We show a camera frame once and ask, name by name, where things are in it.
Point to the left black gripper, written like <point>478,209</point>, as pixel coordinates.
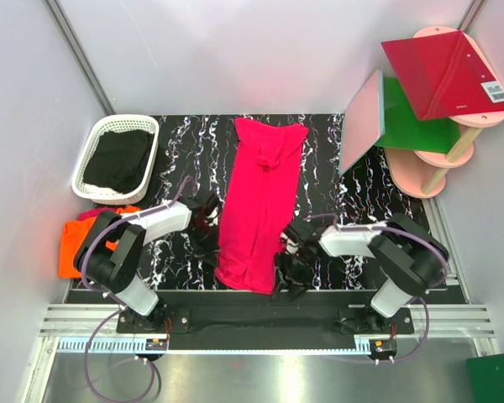
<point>210,251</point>

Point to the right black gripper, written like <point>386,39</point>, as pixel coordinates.
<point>300,282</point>

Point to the magenta pink towel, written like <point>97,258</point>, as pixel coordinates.
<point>259,204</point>

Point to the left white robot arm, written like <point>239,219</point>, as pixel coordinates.
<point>109,255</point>

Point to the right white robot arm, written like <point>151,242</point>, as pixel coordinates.
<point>413,261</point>

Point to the white plastic laundry basket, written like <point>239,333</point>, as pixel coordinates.
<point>118,123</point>

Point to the black towel in basket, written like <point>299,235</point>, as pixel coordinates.
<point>119,160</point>

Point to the folded pink towel under orange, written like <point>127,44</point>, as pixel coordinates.
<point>94,212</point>

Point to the pink board with teal edge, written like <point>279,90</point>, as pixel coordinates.
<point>364,122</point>

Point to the pink wooden tiered shelf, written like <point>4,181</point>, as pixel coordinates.
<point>423,174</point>

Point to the green plastic sheet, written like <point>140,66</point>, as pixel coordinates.
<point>404,131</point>

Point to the red plastic sheet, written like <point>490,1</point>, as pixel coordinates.
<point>443,76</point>

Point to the dark green board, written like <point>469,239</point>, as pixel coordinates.
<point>487,378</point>

